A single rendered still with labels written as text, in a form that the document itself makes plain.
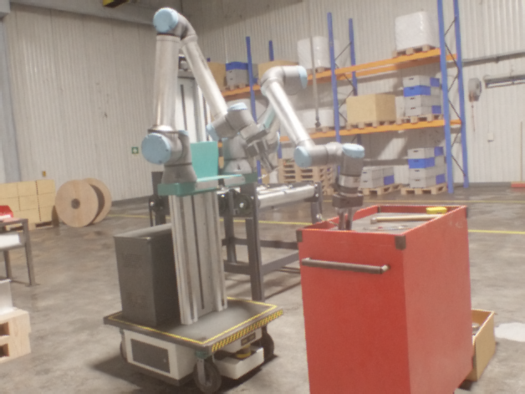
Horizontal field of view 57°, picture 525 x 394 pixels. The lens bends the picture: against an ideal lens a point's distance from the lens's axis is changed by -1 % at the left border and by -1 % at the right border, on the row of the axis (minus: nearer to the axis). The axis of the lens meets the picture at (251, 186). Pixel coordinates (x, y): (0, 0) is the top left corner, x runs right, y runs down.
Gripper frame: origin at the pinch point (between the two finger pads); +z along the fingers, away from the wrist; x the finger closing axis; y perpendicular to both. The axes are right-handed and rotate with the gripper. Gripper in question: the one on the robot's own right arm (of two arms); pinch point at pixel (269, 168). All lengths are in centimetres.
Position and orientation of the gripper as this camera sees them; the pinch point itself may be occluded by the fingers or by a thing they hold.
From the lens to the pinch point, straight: 226.8
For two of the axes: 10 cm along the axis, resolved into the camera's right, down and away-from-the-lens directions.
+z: 4.8, 8.8, -0.4
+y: -7.3, 4.3, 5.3
